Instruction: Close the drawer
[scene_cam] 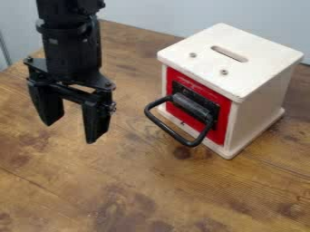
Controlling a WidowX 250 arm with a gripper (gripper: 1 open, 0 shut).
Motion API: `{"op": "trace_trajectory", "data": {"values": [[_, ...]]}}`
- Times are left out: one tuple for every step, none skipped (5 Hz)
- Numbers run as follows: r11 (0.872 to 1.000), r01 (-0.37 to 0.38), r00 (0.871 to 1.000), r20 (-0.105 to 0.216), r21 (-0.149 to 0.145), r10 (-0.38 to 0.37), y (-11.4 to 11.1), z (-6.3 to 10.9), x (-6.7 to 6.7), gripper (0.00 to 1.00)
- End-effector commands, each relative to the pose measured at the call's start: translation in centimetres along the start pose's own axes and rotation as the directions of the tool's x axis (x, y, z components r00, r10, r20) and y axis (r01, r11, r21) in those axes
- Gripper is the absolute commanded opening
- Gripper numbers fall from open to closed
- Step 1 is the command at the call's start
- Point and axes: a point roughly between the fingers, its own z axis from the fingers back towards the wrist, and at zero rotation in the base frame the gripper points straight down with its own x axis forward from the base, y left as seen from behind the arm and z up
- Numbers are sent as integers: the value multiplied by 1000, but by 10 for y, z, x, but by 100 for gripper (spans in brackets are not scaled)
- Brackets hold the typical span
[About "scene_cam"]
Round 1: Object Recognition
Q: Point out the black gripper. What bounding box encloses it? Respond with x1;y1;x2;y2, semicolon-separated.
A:
24;18;114;126

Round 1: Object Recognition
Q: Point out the red drawer front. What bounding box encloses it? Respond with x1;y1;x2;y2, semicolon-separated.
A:
165;67;231;145

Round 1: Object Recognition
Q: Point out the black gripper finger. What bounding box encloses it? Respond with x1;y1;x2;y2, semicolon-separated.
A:
81;92;116;144

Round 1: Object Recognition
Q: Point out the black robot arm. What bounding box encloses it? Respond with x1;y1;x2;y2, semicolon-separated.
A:
24;0;116;143

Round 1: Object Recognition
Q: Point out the white wooden box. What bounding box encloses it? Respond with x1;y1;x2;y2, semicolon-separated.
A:
157;24;303;160

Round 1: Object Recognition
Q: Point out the black metal drawer handle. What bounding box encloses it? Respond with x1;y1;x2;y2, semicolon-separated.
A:
144;92;220;147

